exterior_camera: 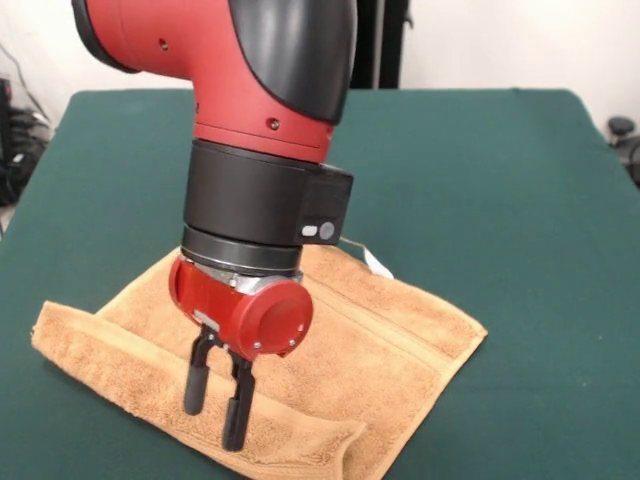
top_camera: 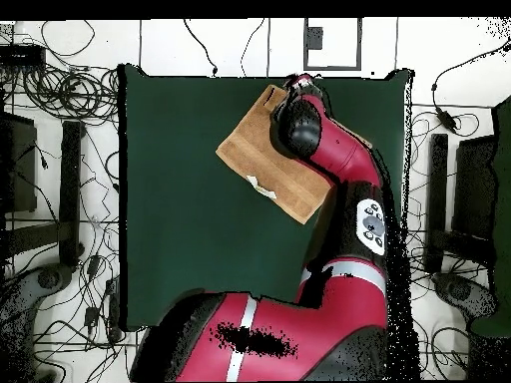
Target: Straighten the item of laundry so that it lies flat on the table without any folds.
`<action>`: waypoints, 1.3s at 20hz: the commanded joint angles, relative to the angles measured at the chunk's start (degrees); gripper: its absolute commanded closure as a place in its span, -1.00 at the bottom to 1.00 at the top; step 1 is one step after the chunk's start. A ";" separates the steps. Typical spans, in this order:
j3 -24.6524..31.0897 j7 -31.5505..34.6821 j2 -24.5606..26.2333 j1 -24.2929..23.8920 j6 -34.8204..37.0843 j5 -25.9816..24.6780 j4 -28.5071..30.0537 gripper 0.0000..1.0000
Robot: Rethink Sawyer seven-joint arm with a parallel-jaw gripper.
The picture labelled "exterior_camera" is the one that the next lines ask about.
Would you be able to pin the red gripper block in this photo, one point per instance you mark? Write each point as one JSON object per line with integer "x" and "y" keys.
{"x": 225, "y": 310}

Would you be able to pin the tan terry towel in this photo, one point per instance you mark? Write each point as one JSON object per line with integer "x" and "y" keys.
{"x": 375, "y": 350}

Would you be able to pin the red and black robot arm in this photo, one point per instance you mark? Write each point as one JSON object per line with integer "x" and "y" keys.
{"x": 250, "y": 150}

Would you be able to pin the dark green table cloth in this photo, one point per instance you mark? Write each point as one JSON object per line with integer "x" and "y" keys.
{"x": 500, "y": 175}

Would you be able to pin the black round chair base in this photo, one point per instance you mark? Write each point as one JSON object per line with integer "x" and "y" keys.
{"x": 625, "y": 135}

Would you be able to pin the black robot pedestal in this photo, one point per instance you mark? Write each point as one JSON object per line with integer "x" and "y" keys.
{"x": 385, "y": 50}

